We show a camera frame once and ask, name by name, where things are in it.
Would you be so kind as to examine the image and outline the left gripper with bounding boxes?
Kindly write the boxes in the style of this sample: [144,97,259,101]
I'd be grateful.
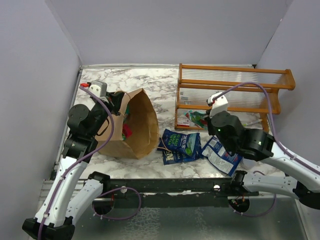
[89,90,125,138]

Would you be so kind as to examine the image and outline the teal snack packet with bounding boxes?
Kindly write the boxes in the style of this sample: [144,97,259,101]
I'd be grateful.
[122,106,130,125]
[184,110,208,130]

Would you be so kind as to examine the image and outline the brown paper bag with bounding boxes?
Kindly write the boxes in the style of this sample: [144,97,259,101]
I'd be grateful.
[95,88,160,159]

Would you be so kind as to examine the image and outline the Kettle sea salt vinegar chips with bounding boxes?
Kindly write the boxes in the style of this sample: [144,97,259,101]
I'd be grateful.
[157,129,202,165]

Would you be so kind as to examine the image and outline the blue white snack bag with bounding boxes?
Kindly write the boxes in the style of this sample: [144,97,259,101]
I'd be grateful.
[201,136,243,177]

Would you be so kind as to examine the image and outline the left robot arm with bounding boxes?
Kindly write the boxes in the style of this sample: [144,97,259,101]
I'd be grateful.
[22,90,125,240]

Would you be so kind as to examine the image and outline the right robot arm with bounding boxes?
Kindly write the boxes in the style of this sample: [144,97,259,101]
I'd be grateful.
[205,111,320,210]

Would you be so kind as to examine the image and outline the red snack packet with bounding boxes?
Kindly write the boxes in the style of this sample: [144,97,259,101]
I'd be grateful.
[122,123,133,140]

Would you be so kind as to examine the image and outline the red white staples box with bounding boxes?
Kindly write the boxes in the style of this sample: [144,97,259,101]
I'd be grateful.
[177,118,190,128]

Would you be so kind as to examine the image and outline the staple strip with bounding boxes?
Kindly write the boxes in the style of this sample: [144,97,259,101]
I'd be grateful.
[179,91,192,105]

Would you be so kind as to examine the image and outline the green marker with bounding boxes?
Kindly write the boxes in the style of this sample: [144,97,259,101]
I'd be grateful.
[242,119,262,127]

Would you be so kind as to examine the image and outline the wooden shelf rack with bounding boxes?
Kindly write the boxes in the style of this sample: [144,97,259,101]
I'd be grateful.
[174,63,296,131]

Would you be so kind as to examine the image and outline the pink marker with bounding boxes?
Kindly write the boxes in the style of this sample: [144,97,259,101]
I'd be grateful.
[246,127,263,130]

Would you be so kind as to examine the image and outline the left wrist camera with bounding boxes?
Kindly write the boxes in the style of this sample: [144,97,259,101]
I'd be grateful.
[88,80,108,98]

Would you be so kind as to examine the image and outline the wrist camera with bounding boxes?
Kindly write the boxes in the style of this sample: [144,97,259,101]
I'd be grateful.
[88,80,108,98]
[206,92,228,118]

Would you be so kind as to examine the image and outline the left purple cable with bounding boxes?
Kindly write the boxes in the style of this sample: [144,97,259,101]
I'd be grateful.
[37,86,143,240]

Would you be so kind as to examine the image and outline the purple cable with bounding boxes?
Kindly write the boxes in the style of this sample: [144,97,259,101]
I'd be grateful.
[37,86,143,240]
[212,82,320,218]

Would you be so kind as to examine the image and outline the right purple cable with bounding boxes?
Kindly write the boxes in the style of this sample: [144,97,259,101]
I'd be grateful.
[212,82,320,218]

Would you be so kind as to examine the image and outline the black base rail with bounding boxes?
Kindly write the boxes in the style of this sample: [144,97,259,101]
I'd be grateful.
[88,171,259,209]

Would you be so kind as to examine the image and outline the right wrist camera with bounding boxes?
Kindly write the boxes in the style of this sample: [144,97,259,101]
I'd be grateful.
[206,92,228,118]

